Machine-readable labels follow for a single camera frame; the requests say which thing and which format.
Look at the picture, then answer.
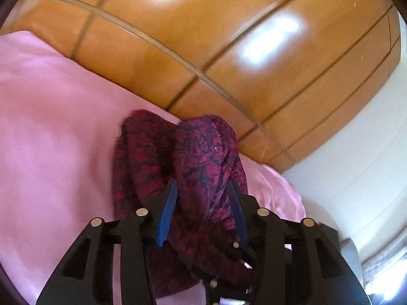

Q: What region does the dark red floral garment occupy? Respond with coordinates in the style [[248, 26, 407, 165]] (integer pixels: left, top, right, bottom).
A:
[[112, 110, 254, 298]]

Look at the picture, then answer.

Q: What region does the wooden panelled wardrobe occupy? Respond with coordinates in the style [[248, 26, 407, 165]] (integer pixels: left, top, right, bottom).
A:
[[1, 0, 401, 172]]

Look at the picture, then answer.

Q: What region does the pink quilted bedspread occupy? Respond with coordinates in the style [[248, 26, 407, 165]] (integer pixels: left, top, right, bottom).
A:
[[0, 30, 307, 305]]

